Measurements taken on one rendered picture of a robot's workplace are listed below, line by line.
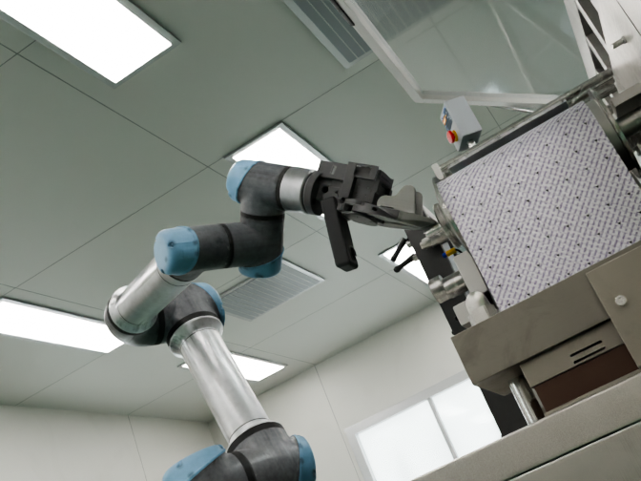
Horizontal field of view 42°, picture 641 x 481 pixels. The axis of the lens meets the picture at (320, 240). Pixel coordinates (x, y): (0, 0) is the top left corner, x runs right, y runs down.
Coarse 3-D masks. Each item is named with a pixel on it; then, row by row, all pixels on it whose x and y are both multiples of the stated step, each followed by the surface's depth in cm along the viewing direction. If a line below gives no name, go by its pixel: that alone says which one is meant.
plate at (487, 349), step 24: (600, 264) 90; (552, 288) 91; (576, 288) 90; (504, 312) 93; (528, 312) 92; (552, 312) 91; (576, 312) 90; (600, 312) 89; (456, 336) 95; (480, 336) 93; (504, 336) 92; (528, 336) 91; (552, 336) 90; (576, 336) 90; (480, 360) 93; (504, 360) 92; (480, 384) 93; (504, 384) 99
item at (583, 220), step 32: (608, 160) 112; (576, 192) 113; (608, 192) 111; (640, 192) 109; (512, 224) 115; (544, 224) 113; (576, 224) 112; (608, 224) 110; (640, 224) 108; (480, 256) 116; (512, 256) 114; (544, 256) 112; (576, 256) 111; (608, 256) 109; (512, 288) 113; (544, 288) 111
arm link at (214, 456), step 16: (208, 448) 138; (176, 464) 137; (192, 464) 136; (208, 464) 136; (224, 464) 138; (240, 464) 139; (176, 480) 135; (192, 480) 135; (208, 480) 135; (224, 480) 136; (240, 480) 137; (256, 480) 139
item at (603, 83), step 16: (592, 80) 146; (608, 80) 149; (560, 96) 148; (576, 96) 151; (544, 112) 149; (560, 112) 150; (512, 128) 151; (528, 128) 151; (480, 144) 152; (496, 144) 152; (448, 160) 154; (464, 160) 153; (448, 176) 158
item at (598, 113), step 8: (592, 104) 117; (592, 112) 115; (600, 112) 115; (600, 120) 114; (608, 120) 114; (608, 128) 114; (608, 136) 114; (616, 136) 113; (616, 144) 114; (624, 152) 114; (624, 160) 115; (632, 168) 117; (456, 232) 120
